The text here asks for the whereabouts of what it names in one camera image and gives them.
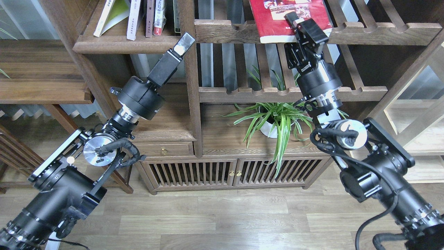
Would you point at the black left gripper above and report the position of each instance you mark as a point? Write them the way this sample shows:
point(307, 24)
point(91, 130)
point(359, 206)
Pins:
point(168, 63)

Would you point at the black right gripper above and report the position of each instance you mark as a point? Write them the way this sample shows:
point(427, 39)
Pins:
point(306, 52)

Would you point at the white lavender book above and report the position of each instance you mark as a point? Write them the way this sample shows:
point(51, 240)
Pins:
point(136, 14)

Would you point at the yellow green book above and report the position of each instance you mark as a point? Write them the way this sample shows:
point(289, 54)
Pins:
point(113, 12)

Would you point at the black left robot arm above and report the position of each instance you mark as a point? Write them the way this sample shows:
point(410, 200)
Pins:
point(70, 181)

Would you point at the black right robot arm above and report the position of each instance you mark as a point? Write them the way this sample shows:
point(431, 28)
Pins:
point(372, 163)

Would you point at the light wooden shelf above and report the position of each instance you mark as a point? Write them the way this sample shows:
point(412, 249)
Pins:
point(412, 113)

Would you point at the red white upright book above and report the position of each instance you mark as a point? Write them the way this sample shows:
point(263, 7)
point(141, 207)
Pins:
point(159, 17)

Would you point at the dark upright book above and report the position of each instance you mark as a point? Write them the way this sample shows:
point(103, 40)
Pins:
point(176, 17)

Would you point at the brown upright book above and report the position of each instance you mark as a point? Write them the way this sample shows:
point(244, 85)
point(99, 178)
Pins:
point(150, 9)

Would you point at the dark wooden bookshelf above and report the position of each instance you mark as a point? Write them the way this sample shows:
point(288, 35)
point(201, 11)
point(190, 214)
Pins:
point(389, 37)

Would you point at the green spider plant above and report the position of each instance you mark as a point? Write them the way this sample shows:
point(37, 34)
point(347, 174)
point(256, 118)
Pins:
point(300, 110)

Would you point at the small wooden drawer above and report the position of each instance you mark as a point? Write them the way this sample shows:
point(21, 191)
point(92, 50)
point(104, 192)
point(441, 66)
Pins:
point(168, 149)

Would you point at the white plant pot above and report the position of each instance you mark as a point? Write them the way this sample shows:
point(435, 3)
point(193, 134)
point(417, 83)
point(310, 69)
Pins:
point(276, 123)

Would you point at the left slatted cabinet door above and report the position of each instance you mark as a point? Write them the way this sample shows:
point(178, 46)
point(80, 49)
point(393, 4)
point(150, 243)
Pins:
point(180, 175)

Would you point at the slatted cabinet door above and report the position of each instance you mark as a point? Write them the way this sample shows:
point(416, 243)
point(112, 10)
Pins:
point(180, 175)
point(294, 172)

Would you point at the right slatted cabinet door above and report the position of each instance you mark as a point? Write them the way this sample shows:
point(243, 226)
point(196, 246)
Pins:
point(294, 172)

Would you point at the slatted wooden rack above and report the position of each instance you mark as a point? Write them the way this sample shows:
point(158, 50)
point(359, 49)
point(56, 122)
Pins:
point(17, 155)

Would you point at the white metal leg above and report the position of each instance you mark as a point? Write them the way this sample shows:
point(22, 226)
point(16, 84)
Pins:
point(53, 243)

